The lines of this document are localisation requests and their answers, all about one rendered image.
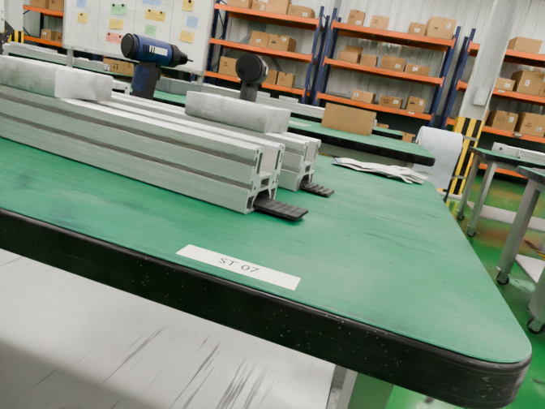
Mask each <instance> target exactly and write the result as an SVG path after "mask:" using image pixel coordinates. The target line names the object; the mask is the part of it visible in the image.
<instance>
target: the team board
mask: <svg viewBox="0 0 545 409"><path fill-rule="evenodd" d="M215 2H216V0H64V15H63V31H62V47H63V48H65V49H67V67H72V65H73V51H74V50H78V51H83V52H87V53H92V54H99V55H104V56H108V57H112V58H120V59H124V60H128V61H132V62H137V61H133V60H130V59H129V58H125V57H124V56H123V54H122V51H121V41H122V38H123V37H124V36H125V35H126V34H127V33H132V34H138V35H141V36H144V37H150V38H153V39H156V40H159V41H165V42H168V43H170V44H172V45H176V46H177V47H178V48H179V49H180V50H181V51H182V52H184V53H185V54H187V57H188V58H189V59H193V60H194V62H187V64H185V65H178V66H176V67H175V68H171V67H164V68H169V69H173V70H177V71H185V72H189V73H193V74H196V75H197V81H196V83H197V84H203V80H204V75H205V72H206V66H207V60H208V49H209V42H210V36H211V31H212V20H213V14H214V8H215Z"/></svg>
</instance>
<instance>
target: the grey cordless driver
mask: <svg viewBox="0 0 545 409"><path fill-rule="evenodd" d="M235 70H236V73H237V75H238V77H239V79H240V84H242V87H241V92H240V96H239V100H244V101H250V102H254V103H255V99H256V94H257V89H258V88H262V82H264V81H265V80H266V78H268V77H267V76H268V66H267V64H266V63H265V61H264V60H263V59H261V58H260V57H259V56H258V55H256V54H251V53H249V54H243V55H241V56H240V57H239V58H238V60H237V62H236V65H235Z"/></svg>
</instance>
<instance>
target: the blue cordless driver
mask: <svg viewBox="0 0 545 409"><path fill-rule="evenodd" d="M121 51H122V54H123V56H124V57H125V58H129V59H130V60H133V61H137V62H139V65H137V66H135V72H134V75H133V79H132V82H131V89H132V92H131V96H133V97H140V98H143V99H148V100H151V101H152V99H153V95H154V92H155V87H156V84H157V80H159V79H160V77H161V71H162V69H160V67H171V68H175V67H176V66H178V65H185V64H187V62H194V60H193V59H189V58H188V57H187V54H185V53H184V52H182V51H181V50H180V49H179V48H178V47H177V46H176V45H172V44H170V43H168V42H165V41H159V40H156V39H153V38H150V37H144V36H141V35H138V34H132V33H127V34H126V35H125V36H124V37H123V38H122V41H121Z"/></svg>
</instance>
